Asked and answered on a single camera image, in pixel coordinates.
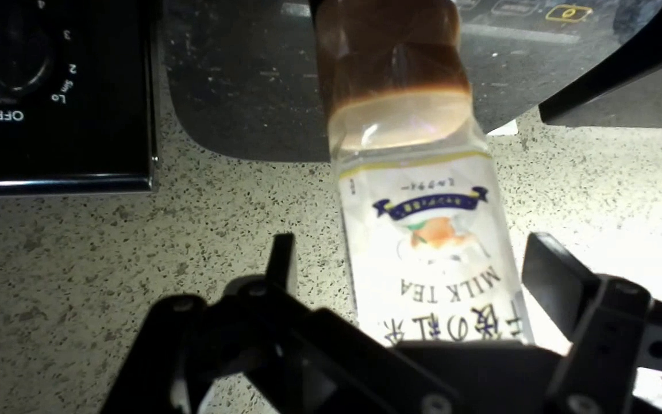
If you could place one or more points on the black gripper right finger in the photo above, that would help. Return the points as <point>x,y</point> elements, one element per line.
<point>563,285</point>

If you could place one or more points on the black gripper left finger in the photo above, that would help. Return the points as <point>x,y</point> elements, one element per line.
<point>281,263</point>

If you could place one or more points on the milk tea plastic bottle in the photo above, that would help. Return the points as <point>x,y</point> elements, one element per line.
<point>426,234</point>

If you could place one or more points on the black electric stove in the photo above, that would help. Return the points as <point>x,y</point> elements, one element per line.
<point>78,95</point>

